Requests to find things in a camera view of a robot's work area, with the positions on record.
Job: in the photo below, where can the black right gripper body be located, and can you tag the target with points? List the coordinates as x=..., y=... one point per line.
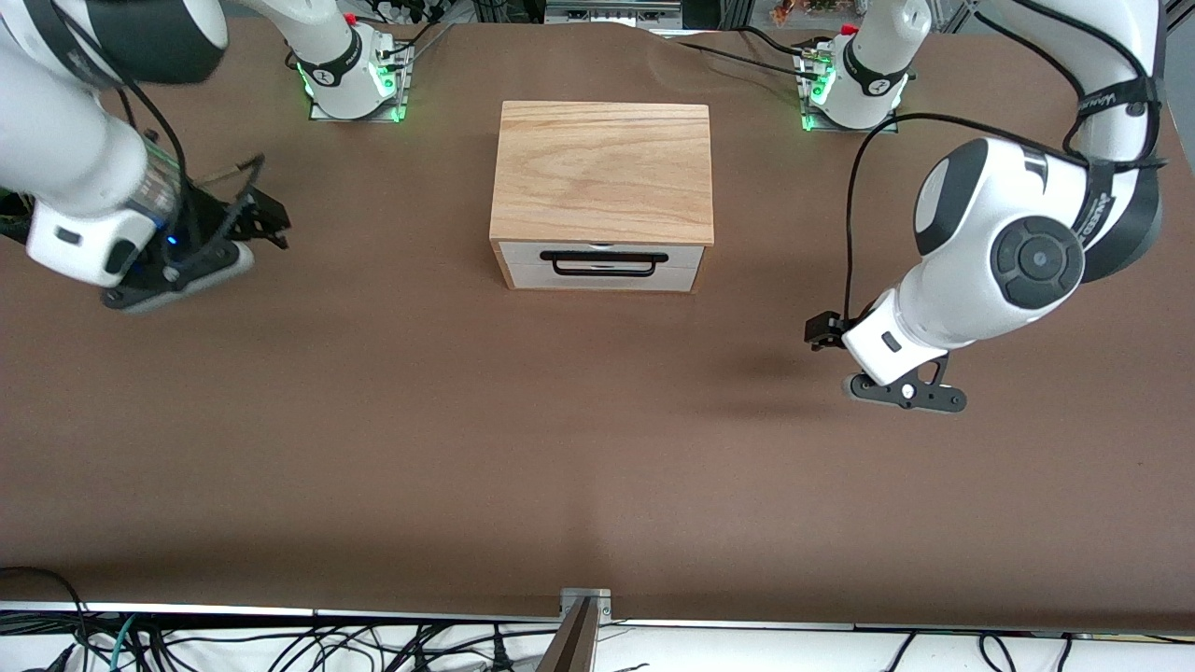
x=211, y=222

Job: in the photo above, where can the white-fronted wooden drawer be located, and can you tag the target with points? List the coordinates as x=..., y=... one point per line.
x=602, y=266

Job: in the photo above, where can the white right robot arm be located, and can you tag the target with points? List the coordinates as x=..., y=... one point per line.
x=56, y=140

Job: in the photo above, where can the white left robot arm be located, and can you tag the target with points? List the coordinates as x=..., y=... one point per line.
x=980, y=243

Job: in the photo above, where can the wooden drawer cabinet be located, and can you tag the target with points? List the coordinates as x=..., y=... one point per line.
x=602, y=168

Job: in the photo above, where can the red artificial roses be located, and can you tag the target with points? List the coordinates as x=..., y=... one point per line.
x=7, y=201

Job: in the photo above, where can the brown table cover sheet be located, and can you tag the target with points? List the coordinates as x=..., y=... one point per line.
x=597, y=448

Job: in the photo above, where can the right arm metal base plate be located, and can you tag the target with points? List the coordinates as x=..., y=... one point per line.
x=397, y=89

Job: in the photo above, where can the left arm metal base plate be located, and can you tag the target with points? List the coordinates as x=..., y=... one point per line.
x=810, y=93

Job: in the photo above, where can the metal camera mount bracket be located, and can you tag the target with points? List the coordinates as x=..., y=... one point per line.
x=584, y=607

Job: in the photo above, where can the aluminium frame profile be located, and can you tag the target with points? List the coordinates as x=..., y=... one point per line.
x=611, y=11

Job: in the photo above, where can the aluminium table edge rail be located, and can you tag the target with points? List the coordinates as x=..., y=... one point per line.
x=187, y=608

